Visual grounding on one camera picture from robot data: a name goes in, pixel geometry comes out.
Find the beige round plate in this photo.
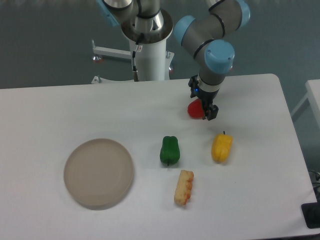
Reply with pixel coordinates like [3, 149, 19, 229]
[63, 138, 135, 211]

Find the yellow toy corn piece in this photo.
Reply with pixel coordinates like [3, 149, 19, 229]
[174, 170, 194, 206]

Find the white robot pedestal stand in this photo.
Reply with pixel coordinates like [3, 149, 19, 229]
[90, 8, 176, 85]

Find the green toy pepper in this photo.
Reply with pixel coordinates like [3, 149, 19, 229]
[159, 136, 181, 166]

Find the red toy pepper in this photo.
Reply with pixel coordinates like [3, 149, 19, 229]
[187, 99, 205, 119]

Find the yellow toy pepper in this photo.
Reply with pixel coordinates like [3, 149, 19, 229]
[211, 131, 233, 163]

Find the black cable on pedestal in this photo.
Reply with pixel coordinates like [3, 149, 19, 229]
[131, 32, 145, 82]

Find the black device at table edge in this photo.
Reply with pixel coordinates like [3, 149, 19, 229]
[301, 202, 320, 229]

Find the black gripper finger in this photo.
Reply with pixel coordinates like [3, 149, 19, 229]
[188, 75, 199, 98]
[202, 104, 219, 121]

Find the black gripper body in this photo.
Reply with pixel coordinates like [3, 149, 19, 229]
[194, 86, 219, 107]

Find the white side table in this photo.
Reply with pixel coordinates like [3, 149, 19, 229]
[290, 79, 320, 126]

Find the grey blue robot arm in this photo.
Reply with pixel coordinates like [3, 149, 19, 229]
[97, 0, 250, 120]

